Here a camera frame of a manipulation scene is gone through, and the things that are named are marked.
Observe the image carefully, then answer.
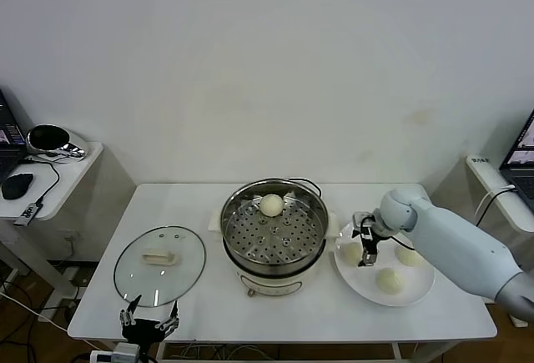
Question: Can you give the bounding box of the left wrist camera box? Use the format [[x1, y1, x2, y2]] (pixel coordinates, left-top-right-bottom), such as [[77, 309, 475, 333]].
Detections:
[[111, 340, 141, 363]]

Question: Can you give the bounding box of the white round plate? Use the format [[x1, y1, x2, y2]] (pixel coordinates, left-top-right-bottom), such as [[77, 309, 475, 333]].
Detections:
[[333, 219, 437, 308]]

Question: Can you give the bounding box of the black computer mouse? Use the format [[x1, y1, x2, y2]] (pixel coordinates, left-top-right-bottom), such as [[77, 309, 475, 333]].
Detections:
[[1, 172, 35, 200]]

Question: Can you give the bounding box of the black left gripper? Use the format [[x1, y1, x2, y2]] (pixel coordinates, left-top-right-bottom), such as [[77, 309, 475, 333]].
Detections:
[[119, 294, 181, 343]]

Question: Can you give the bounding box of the grey cable bundle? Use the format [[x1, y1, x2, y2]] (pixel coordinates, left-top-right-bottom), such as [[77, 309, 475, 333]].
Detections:
[[166, 340, 268, 360]]

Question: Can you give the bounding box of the cream electric cooker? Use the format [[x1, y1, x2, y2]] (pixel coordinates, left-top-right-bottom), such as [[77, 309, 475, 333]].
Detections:
[[223, 229, 326, 298]]

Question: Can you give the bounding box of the white table frame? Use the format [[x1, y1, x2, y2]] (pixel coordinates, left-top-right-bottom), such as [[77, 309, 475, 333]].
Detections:
[[156, 340, 460, 363]]

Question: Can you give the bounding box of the thin black desk cable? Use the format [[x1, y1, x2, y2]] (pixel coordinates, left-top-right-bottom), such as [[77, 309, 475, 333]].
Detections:
[[23, 156, 62, 209]]

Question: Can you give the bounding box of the white floor cable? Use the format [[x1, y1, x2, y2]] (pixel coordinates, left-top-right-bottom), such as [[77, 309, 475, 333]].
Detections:
[[0, 290, 70, 333]]

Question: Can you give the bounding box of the laptop charger cable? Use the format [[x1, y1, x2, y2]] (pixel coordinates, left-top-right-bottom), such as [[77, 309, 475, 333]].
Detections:
[[475, 185, 517, 227]]

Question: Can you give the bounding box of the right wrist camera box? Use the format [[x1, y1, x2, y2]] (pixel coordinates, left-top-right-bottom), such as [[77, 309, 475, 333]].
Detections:
[[352, 211, 375, 233]]

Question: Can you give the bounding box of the white steamed baozi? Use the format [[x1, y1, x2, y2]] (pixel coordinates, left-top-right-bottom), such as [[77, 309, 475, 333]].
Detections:
[[395, 247, 426, 268], [341, 242, 365, 267], [375, 267, 406, 296], [259, 194, 285, 218]]

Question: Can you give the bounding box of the small usb hub adapter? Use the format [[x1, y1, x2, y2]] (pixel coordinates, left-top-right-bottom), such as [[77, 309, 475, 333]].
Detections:
[[14, 203, 45, 227]]

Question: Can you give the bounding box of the shiny chrome headset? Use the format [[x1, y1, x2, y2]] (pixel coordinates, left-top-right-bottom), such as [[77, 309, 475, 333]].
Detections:
[[26, 124, 91, 159]]

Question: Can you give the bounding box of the glass pot lid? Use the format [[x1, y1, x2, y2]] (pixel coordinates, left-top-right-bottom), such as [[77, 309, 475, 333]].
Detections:
[[113, 224, 208, 308]]

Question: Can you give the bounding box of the steel steamer basket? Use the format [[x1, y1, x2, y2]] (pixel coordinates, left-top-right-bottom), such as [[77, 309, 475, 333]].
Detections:
[[207, 178, 342, 275]]

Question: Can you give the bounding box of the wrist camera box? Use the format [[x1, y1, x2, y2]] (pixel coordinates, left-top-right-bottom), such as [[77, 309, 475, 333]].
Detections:
[[352, 211, 375, 233], [111, 340, 141, 363]]

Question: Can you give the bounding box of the white floor power strip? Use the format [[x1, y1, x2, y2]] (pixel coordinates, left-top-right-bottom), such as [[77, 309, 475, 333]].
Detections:
[[38, 299, 80, 323]]

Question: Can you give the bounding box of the white side table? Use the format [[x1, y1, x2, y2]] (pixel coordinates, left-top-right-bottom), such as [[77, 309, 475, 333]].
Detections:
[[431, 154, 534, 330], [0, 141, 138, 322]]

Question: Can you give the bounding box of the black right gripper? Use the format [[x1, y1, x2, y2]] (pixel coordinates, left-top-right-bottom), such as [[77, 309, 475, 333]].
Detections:
[[351, 229, 379, 268]]

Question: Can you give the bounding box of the black open laptop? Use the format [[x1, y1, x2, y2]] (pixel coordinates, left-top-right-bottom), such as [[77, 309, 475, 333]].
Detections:
[[498, 108, 534, 201], [0, 86, 31, 184]]

